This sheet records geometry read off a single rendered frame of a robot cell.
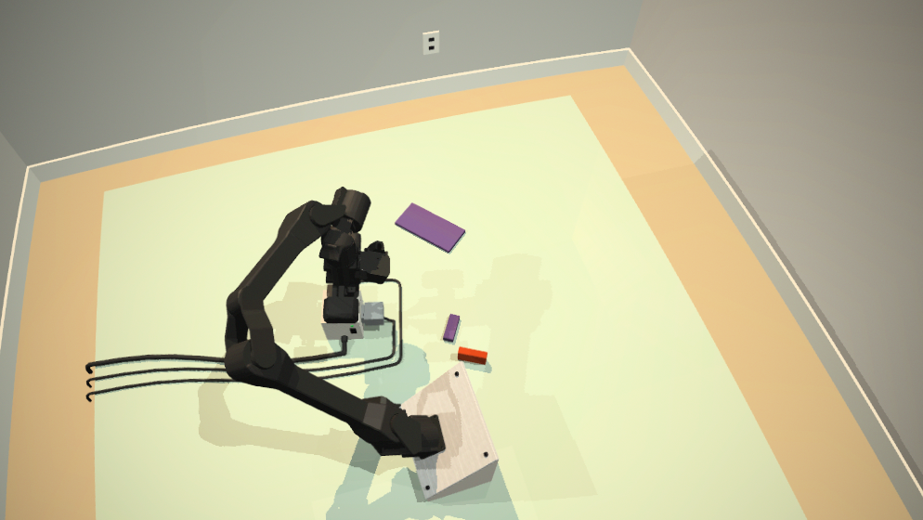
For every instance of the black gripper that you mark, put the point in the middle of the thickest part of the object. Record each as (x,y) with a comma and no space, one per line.
(341,304)

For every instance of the orange rectangular block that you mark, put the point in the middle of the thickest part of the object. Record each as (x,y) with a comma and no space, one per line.
(473,355)

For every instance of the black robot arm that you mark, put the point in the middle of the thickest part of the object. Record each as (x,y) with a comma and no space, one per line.
(260,362)

